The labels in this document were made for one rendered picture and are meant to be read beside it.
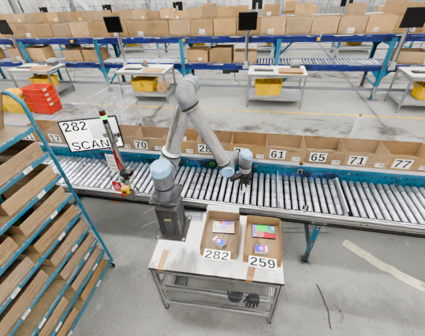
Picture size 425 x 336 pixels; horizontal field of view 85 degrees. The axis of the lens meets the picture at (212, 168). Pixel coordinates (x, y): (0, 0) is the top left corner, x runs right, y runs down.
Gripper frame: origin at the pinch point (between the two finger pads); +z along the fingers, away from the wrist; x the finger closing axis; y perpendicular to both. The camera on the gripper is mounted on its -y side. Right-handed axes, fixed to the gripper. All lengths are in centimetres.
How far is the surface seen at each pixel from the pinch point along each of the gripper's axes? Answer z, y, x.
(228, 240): 33.5, -8.4, -25.7
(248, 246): 32.8, 7.4, -30.9
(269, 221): 27.9, 26.7, -9.1
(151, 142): 15, -97, 88
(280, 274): 32, 29, -53
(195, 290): 66, -34, -53
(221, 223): 33.0, -14.1, -9.0
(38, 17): 10, -840, 1050
